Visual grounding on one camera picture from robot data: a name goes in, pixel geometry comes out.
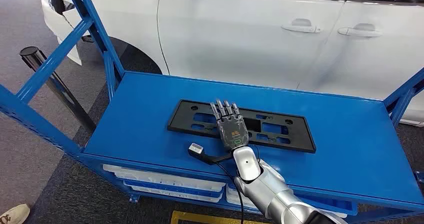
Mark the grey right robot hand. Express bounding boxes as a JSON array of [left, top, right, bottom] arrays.
[[210, 99, 250, 152]]

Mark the black plastic frame part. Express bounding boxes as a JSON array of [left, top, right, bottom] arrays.
[[167, 99, 317, 154]]

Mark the blue metal shelf rack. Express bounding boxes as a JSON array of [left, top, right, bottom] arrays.
[[0, 0, 424, 224]]

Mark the white car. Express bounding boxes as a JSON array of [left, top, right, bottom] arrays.
[[41, 0, 424, 128]]

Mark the person's shoe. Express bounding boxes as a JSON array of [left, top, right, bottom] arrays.
[[0, 204, 31, 224]]

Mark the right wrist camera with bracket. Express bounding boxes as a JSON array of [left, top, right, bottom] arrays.
[[187, 143, 234, 166]]

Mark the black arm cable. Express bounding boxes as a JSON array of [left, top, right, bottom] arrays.
[[214, 162, 246, 224]]

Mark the white car door handle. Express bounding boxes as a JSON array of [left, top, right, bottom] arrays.
[[280, 18, 322, 34], [337, 23, 384, 38]]

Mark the black post silver base stanchion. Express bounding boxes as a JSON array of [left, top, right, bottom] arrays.
[[19, 46, 97, 132]]

